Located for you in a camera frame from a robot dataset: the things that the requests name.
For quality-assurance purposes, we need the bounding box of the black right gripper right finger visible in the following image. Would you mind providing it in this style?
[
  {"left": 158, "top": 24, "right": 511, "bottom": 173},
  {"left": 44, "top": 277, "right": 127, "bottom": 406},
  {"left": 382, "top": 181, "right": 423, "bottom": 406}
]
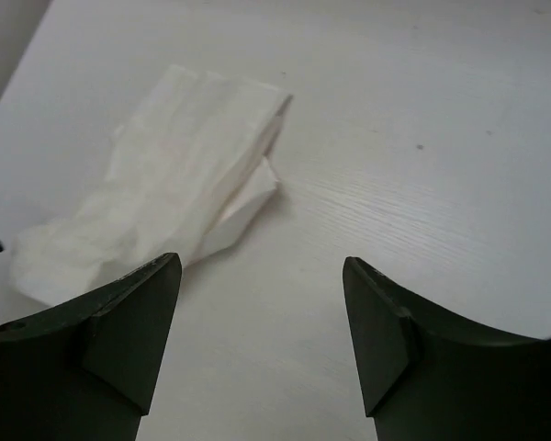
[{"left": 343, "top": 257, "right": 551, "bottom": 440}]

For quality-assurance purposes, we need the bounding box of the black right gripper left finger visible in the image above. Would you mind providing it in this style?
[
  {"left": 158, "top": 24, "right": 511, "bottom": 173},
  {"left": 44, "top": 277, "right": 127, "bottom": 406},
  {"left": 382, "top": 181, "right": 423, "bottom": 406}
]
[{"left": 0, "top": 254, "right": 182, "bottom": 440}]

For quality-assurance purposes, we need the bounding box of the white skirt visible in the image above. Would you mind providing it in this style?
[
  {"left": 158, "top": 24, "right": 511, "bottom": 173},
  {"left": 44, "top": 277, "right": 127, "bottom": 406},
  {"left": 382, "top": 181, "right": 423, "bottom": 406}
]
[{"left": 10, "top": 65, "right": 292, "bottom": 306}]

